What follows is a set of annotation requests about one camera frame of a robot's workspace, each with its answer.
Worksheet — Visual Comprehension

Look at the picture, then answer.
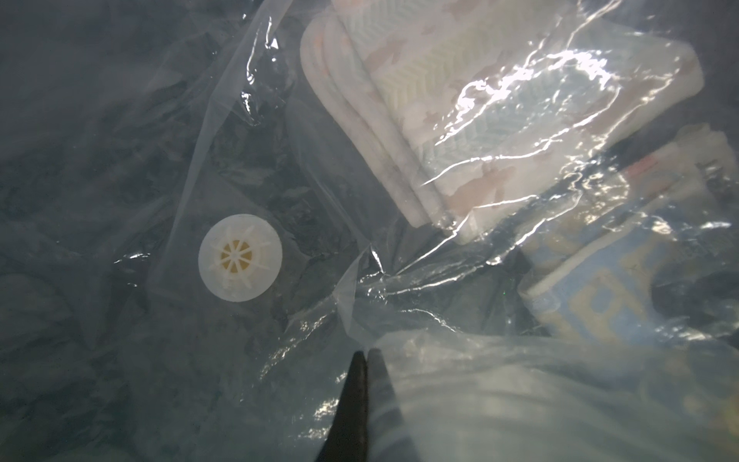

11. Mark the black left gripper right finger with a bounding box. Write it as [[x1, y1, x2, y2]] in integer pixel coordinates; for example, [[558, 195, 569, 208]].
[[367, 348, 419, 462]]

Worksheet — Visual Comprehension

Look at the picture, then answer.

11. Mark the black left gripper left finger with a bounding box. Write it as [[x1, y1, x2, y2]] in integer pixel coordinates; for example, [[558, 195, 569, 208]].
[[316, 352, 369, 462]]

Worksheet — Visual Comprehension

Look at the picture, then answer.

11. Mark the blue patterned towel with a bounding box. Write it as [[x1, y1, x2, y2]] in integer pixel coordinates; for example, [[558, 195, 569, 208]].
[[519, 125, 738, 345]]

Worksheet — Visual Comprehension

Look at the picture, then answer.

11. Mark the clear plastic vacuum bag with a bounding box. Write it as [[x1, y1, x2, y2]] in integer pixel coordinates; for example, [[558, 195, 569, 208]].
[[0, 0, 739, 462]]

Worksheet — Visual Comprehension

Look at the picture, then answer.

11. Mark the white rabbit patterned towel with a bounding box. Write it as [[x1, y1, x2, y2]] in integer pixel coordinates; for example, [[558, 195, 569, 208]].
[[299, 1, 704, 242]]

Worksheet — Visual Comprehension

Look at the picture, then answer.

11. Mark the white vacuum bag valve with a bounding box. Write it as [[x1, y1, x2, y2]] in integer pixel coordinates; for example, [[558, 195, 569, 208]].
[[197, 214, 283, 302]]

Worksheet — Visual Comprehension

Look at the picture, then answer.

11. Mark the green table mat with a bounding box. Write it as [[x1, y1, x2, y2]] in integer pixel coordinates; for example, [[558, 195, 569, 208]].
[[0, 0, 739, 462]]

